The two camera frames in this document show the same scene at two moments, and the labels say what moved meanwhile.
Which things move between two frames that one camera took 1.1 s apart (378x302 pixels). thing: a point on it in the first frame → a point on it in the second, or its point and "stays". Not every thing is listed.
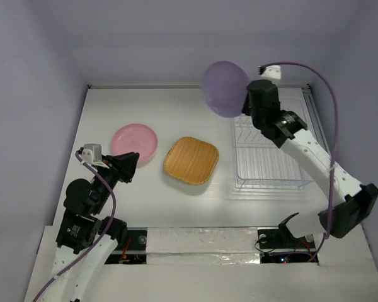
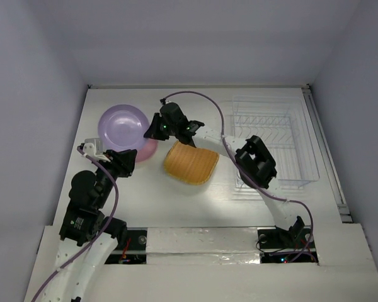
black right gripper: [247, 102] → [157, 126]
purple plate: [225, 86] → [122, 127]
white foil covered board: [202, 245] stays
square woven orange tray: [191, 160] stays
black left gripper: [123, 165] stays
